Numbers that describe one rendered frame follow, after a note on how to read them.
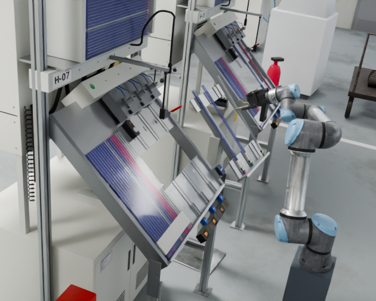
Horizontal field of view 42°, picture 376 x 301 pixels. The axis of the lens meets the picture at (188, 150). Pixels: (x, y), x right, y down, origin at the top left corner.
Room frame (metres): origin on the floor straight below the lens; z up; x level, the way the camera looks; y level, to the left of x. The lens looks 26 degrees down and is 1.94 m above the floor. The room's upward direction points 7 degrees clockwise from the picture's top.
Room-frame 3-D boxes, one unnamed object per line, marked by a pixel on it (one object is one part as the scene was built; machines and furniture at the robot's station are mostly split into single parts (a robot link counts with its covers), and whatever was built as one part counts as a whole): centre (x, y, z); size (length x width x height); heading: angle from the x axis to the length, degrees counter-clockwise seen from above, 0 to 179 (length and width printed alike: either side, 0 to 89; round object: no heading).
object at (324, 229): (1.82, -0.62, 0.72); 0.13 x 0.12 x 0.14; 92
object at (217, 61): (3.34, -0.12, 0.65); 1.01 x 0.73 x 1.29; 71
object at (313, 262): (1.82, -0.63, 0.60); 0.15 x 0.15 x 0.10
